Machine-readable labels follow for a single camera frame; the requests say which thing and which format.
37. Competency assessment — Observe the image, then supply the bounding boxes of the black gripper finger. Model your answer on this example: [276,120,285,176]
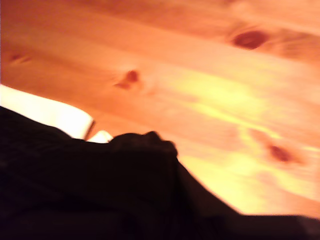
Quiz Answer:
[176,159,242,240]

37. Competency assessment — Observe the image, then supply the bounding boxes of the black shorts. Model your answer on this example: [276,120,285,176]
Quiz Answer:
[0,83,192,240]

